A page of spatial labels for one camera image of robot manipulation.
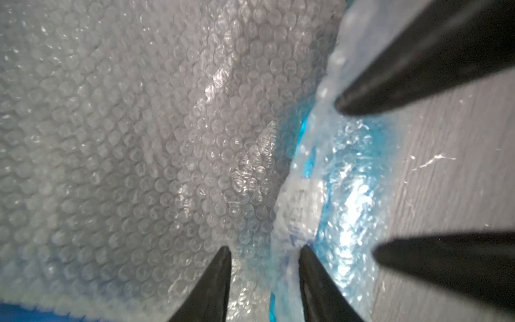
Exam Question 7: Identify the blue tape dispenser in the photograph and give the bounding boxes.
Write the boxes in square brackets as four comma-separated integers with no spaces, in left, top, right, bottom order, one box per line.
[0,303,84,322]

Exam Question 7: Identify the blue liquid bottle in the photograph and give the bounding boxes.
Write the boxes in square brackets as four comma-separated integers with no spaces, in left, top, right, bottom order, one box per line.
[267,116,396,321]

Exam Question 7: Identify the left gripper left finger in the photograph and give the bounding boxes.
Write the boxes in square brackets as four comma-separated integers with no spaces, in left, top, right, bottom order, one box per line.
[168,246,231,322]

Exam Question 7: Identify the clear bubble wrap sheet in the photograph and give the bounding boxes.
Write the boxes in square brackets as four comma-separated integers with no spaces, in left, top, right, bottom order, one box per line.
[0,0,397,322]

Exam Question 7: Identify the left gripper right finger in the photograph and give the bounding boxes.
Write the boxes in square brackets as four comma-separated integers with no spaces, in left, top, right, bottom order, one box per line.
[299,245,363,322]

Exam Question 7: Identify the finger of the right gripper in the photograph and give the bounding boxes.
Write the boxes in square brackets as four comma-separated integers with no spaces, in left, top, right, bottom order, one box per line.
[335,1,514,116]
[372,231,514,312]

